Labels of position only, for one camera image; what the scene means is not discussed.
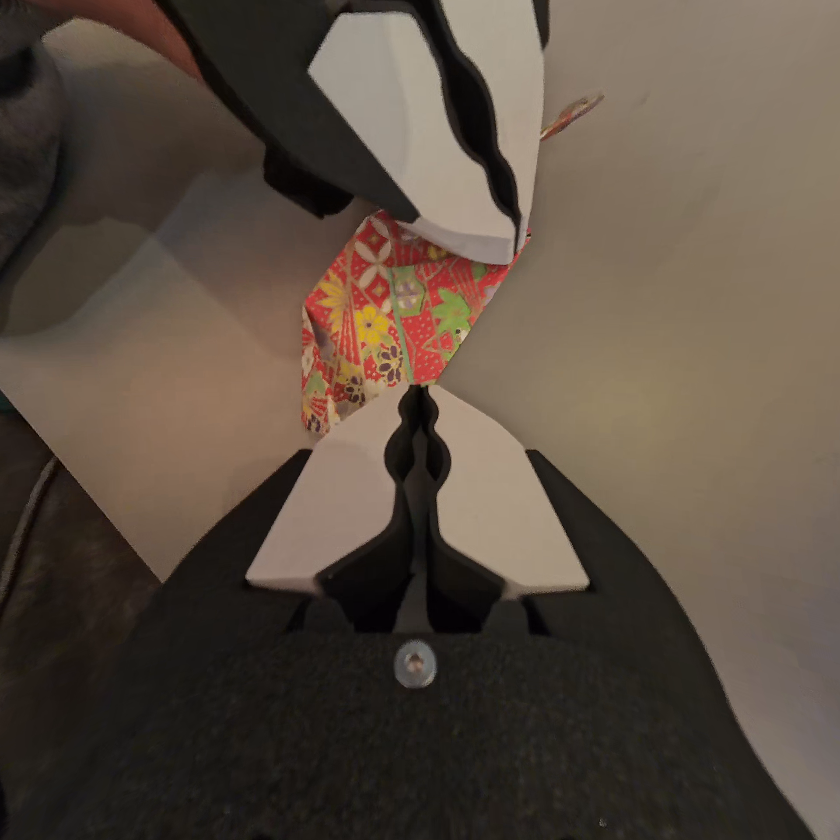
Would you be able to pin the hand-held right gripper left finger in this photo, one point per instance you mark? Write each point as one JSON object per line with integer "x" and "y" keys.
{"x": 341, "y": 505}

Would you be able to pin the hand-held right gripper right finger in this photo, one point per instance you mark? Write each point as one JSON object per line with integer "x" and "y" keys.
{"x": 499, "y": 512}

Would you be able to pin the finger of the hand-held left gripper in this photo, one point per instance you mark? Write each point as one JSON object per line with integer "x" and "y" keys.
{"x": 505, "y": 79}
{"x": 394, "y": 118}

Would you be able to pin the person's left hand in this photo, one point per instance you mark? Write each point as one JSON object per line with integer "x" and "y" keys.
{"x": 151, "y": 33}

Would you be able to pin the red floral green-backed origami paper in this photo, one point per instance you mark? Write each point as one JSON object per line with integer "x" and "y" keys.
{"x": 394, "y": 315}

